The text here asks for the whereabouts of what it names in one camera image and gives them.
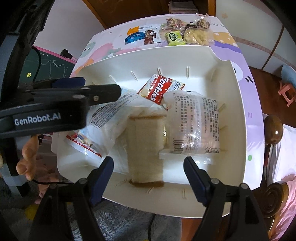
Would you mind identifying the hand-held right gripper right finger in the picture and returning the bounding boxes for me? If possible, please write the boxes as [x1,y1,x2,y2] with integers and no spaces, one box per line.
[183,156,270,241]

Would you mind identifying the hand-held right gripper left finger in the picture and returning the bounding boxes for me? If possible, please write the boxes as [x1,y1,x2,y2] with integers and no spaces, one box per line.
[32,156,115,241]

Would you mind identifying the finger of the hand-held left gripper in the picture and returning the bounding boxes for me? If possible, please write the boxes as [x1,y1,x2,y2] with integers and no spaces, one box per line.
[67,84,122,106]
[32,77,86,90]

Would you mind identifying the red white cookie packet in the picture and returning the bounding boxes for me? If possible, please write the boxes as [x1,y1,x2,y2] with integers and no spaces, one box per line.
[66,130,103,158]
[137,74,186,109]

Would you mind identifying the sliced bread packet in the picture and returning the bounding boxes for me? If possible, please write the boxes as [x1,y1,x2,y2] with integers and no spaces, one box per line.
[125,113,166,188]

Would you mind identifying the white plastic tray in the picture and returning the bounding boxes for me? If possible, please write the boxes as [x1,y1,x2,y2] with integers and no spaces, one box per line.
[54,43,265,219]

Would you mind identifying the clear packet of yellow crisps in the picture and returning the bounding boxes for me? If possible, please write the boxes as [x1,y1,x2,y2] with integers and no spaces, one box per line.
[158,90,221,164]
[184,27,214,45]

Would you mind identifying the brown chocolate packet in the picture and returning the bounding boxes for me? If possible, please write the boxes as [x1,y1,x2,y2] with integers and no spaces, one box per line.
[143,29,161,45]

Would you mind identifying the green snack packet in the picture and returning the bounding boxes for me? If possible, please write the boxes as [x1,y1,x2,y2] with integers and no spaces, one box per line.
[165,31,186,46]

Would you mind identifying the mixed nut packet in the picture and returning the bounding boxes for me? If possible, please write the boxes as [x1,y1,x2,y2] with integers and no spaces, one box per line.
[159,18,188,33]

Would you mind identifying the person's left hand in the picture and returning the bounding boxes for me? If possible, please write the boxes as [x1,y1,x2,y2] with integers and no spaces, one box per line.
[16,136,40,181]

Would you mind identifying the grey fluffy rug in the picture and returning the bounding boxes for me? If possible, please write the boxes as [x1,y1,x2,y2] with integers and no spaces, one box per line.
[69,202,183,241]

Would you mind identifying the brown wooden door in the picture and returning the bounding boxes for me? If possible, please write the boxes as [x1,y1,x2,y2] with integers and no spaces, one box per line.
[83,0,176,29]

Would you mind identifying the brown wooden bedpost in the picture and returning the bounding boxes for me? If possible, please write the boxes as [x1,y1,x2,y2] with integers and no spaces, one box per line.
[254,115,292,218]

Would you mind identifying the pink blanket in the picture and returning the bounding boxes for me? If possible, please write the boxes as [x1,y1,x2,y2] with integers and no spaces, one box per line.
[270,174,296,241]

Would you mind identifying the stack of folded towels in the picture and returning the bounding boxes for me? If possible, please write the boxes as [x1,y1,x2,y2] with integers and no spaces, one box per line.
[168,0,198,14]

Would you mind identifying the pink plastic stool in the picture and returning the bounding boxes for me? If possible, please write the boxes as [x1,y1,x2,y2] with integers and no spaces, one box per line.
[279,81,296,107]

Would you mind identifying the wooden shelf unit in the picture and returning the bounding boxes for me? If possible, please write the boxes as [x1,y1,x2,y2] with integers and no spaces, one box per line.
[166,0,216,16]

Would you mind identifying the flower printed wardrobe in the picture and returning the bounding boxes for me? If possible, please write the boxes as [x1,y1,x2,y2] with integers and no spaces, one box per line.
[215,0,296,75]

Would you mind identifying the green chalkboard with pink frame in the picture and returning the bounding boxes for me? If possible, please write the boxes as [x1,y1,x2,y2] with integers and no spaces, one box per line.
[23,45,78,84]

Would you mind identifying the black cable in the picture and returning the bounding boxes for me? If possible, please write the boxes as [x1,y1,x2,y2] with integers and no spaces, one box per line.
[148,213,158,241]

